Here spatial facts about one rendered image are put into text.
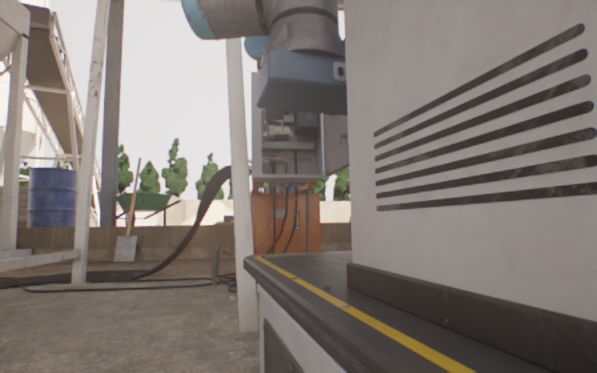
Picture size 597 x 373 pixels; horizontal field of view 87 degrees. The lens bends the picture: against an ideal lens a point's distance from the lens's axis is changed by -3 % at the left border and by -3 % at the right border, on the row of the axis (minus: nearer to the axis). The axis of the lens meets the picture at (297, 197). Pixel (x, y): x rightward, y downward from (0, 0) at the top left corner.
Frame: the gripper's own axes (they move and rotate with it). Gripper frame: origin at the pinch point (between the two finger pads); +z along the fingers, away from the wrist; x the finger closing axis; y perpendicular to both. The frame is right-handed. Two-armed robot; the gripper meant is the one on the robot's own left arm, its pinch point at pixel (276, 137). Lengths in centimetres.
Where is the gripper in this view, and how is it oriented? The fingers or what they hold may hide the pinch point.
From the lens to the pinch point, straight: 126.4
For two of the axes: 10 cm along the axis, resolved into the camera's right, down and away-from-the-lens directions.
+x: -9.8, 1.2, -1.3
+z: 0.7, 9.4, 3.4
